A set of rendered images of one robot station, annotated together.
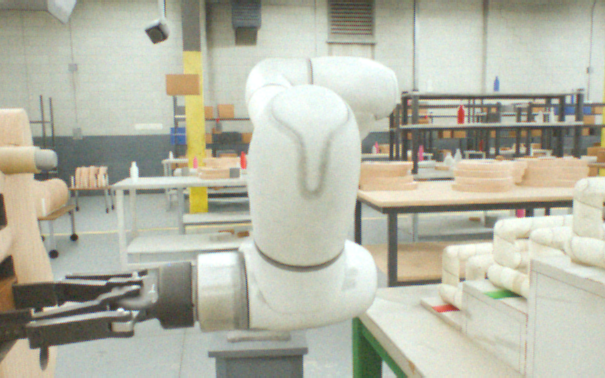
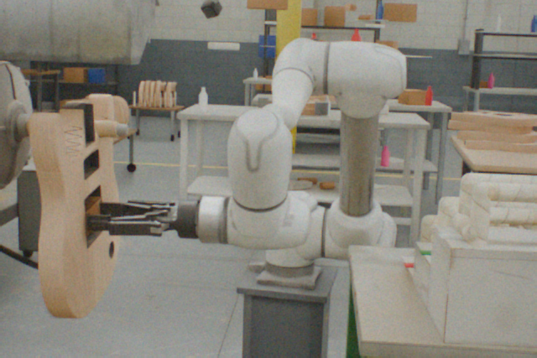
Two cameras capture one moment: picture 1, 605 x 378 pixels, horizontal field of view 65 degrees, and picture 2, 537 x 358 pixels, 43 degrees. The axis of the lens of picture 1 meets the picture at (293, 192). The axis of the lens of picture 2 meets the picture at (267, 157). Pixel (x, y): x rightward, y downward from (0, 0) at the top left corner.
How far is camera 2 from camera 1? 0.77 m
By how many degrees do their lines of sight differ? 14
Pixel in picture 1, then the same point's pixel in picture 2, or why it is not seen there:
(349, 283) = (287, 223)
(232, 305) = (217, 227)
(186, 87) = (271, 0)
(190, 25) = not seen: outside the picture
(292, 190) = (243, 167)
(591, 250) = (456, 222)
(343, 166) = (270, 157)
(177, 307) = (186, 225)
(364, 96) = (371, 80)
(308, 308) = (260, 235)
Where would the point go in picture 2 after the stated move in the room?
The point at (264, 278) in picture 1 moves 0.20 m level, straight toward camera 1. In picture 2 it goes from (235, 214) to (205, 244)
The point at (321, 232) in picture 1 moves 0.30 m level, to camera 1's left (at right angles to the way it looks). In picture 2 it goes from (261, 190) to (102, 176)
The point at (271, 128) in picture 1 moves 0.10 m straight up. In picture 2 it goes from (234, 133) to (236, 74)
